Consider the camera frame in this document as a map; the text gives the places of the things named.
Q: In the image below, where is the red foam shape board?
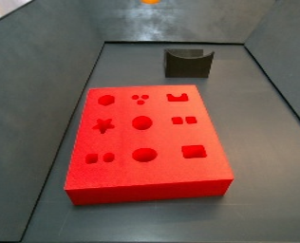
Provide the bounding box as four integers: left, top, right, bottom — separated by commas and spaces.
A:
65, 85, 235, 205

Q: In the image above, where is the black curved part holder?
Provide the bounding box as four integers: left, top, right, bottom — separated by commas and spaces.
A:
164, 48, 215, 78

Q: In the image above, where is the orange oval peg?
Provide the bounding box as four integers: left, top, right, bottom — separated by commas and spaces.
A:
141, 0, 161, 5

